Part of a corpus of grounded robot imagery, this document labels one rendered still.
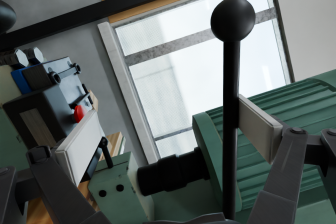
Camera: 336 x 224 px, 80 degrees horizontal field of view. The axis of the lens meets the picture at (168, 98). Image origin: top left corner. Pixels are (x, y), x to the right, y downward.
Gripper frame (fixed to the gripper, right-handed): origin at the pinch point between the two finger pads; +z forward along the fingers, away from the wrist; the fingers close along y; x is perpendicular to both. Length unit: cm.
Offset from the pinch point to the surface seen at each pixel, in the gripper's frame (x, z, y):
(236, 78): 3.4, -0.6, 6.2
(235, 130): -1.4, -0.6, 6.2
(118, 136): -21.0, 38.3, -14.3
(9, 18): 11.9, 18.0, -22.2
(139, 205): -19.8, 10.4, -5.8
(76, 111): -0.7, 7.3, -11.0
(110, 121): -59, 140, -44
